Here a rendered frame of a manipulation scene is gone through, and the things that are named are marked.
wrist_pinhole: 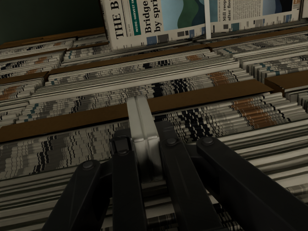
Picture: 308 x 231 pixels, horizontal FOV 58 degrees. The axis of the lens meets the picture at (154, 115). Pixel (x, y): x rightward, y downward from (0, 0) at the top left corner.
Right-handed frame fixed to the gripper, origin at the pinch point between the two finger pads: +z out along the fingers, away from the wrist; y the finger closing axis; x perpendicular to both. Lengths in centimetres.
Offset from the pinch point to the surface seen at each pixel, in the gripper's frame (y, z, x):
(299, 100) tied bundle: 15.4, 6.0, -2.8
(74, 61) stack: -10.5, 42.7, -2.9
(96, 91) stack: -4.6, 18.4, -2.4
